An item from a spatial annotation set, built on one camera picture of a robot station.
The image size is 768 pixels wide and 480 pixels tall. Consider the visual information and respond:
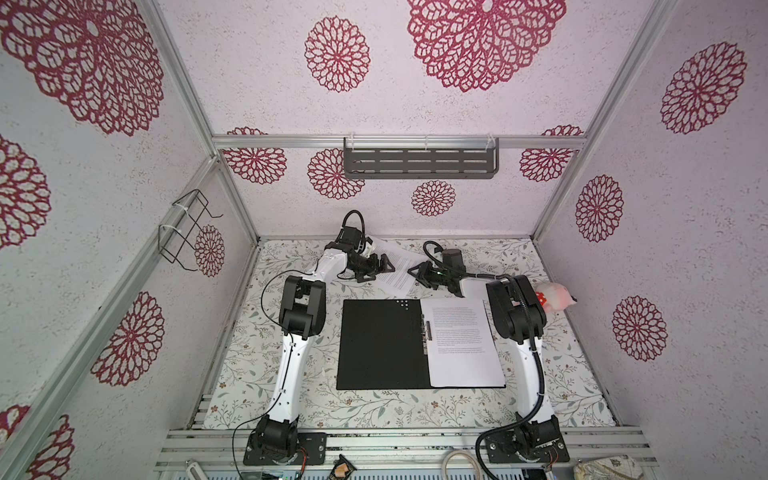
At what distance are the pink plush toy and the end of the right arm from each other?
297mm

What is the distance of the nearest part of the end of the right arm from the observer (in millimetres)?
891

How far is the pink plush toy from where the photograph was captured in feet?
3.17

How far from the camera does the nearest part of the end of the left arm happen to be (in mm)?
912

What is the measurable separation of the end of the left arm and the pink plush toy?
0.50m
